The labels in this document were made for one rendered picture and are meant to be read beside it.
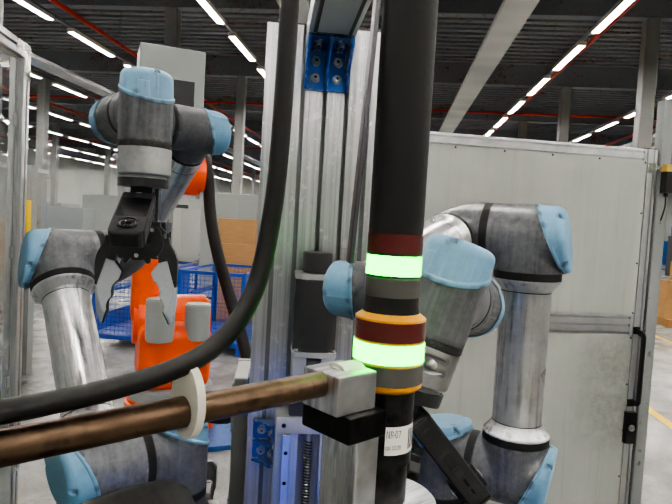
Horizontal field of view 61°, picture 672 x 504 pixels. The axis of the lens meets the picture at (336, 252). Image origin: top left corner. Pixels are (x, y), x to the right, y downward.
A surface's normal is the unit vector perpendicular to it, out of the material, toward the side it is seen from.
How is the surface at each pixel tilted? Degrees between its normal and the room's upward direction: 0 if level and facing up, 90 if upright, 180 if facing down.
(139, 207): 29
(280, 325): 90
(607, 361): 90
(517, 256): 90
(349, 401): 90
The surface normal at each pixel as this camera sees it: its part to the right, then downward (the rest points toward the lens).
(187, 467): 0.64, 0.08
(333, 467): -0.73, 0.00
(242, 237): -0.09, 0.05
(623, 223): 0.13, 0.06
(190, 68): 0.38, 0.07
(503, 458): -0.54, 0.02
